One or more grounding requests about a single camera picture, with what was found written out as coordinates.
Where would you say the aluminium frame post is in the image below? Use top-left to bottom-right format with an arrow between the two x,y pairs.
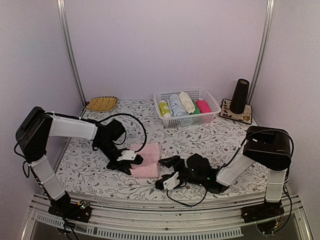
250,0 -> 275,87
56,0 -> 87,107

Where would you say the left aluminium frame post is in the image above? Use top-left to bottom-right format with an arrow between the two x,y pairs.
56,0 -> 87,107

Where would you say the yellow woven mat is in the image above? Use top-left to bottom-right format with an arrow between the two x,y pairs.
86,96 -> 118,112

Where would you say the right aluminium frame post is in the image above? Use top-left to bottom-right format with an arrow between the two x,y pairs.
250,0 -> 275,87

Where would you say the white plastic basket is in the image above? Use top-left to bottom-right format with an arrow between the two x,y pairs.
153,88 -> 221,128

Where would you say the floral coaster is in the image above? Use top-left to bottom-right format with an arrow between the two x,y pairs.
219,98 -> 253,125

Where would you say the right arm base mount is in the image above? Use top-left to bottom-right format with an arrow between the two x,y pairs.
241,201 -> 285,223

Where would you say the cream white towel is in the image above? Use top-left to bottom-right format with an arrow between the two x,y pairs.
178,91 -> 195,114

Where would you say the aluminium front rail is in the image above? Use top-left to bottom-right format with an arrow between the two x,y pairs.
22,193 -> 312,240

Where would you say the light blue rolled towel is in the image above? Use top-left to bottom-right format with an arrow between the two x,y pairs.
169,94 -> 187,117

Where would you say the pink towel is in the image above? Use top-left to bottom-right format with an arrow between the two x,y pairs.
130,142 -> 161,179

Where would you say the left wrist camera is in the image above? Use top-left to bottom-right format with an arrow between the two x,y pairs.
117,149 -> 144,165

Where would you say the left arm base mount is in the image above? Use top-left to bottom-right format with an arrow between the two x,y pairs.
48,200 -> 92,223

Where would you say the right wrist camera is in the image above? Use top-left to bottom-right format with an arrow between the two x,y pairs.
154,172 -> 181,190

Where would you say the yellow dotted rolled towel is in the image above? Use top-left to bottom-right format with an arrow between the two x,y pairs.
158,100 -> 172,119

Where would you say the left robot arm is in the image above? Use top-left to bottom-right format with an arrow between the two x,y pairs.
13,106 -> 144,217

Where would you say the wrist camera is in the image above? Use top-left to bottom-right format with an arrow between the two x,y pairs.
154,172 -> 181,190
117,149 -> 144,165

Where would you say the magenta rolled towel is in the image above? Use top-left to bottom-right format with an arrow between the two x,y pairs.
196,99 -> 212,114

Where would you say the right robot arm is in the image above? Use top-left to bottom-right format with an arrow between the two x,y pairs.
155,126 -> 294,218

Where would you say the green rolled towel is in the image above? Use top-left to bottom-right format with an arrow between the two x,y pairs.
190,100 -> 202,115

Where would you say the dark brown tall cup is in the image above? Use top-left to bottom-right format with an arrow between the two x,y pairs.
230,78 -> 250,114

